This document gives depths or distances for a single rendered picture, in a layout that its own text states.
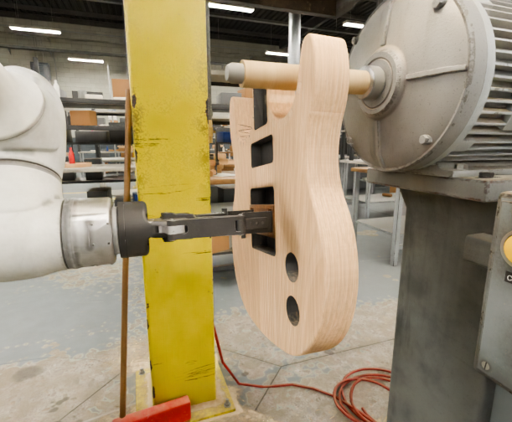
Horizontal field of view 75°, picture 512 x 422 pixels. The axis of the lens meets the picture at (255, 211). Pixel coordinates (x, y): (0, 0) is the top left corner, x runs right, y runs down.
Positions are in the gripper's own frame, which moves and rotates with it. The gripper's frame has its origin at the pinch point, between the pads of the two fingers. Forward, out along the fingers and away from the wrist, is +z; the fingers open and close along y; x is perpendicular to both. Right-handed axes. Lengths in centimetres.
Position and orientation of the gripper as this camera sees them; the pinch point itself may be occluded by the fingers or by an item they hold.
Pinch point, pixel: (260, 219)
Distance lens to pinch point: 51.3
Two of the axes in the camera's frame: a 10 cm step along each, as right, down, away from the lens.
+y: 3.4, 0.3, -9.4
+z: 9.4, -0.6, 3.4
